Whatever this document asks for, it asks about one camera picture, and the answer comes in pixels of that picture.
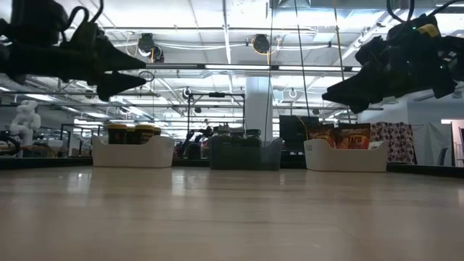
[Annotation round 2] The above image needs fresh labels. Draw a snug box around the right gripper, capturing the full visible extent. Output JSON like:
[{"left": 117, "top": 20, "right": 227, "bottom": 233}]
[{"left": 320, "top": 36, "right": 457, "bottom": 115}]

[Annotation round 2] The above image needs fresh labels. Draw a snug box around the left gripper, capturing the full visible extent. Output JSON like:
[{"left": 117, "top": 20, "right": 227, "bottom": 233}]
[{"left": 0, "top": 21, "right": 148, "bottom": 102}]

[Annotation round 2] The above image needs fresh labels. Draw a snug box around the patterned cloth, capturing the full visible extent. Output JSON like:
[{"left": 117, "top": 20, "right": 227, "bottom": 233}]
[{"left": 369, "top": 121, "right": 418, "bottom": 165}]

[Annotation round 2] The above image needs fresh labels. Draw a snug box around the white plastic bin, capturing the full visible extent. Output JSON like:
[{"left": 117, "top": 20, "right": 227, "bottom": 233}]
[
  {"left": 91, "top": 134, "right": 175, "bottom": 169},
  {"left": 303, "top": 138, "right": 389, "bottom": 173}
]

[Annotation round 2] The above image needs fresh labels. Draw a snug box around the black rectangular screen panel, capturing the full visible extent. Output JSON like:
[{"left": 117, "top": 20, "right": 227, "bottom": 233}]
[{"left": 278, "top": 115, "right": 309, "bottom": 143}]

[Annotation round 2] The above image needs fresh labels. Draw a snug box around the white cloth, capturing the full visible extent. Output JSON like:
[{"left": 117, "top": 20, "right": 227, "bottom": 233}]
[{"left": 409, "top": 122, "right": 454, "bottom": 167}]

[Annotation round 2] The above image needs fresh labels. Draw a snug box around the small yellow tag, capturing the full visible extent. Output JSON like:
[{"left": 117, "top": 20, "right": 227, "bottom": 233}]
[{"left": 416, "top": 23, "right": 440, "bottom": 39}]

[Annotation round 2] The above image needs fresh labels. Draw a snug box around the white robot figure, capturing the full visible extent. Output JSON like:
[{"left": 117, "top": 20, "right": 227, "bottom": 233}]
[{"left": 9, "top": 99, "right": 43, "bottom": 146}]

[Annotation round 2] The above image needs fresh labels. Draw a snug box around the long black aluminium crossbar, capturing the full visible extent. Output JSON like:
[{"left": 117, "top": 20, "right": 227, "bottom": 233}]
[{"left": 0, "top": 156, "right": 464, "bottom": 178}]

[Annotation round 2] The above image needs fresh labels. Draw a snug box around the long horizontal overhead bar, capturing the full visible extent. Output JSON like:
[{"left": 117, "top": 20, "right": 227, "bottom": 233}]
[{"left": 144, "top": 63, "right": 363, "bottom": 72}]

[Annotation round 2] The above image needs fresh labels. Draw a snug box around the grey plastic bin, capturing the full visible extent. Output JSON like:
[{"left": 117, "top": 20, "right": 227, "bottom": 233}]
[{"left": 209, "top": 136, "right": 283, "bottom": 171}]

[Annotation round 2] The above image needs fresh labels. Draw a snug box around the black ceiling cable reel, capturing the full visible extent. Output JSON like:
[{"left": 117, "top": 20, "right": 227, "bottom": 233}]
[
  {"left": 137, "top": 32, "right": 166, "bottom": 65},
  {"left": 252, "top": 33, "right": 271, "bottom": 55}
]

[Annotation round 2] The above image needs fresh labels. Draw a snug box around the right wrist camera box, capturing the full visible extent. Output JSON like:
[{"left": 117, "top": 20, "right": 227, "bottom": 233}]
[{"left": 386, "top": 14, "right": 442, "bottom": 46}]

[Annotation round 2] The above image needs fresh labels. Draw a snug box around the black metal gantry frame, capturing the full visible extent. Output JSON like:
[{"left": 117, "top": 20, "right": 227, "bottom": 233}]
[{"left": 187, "top": 92, "right": 247, "bottom": 146}]

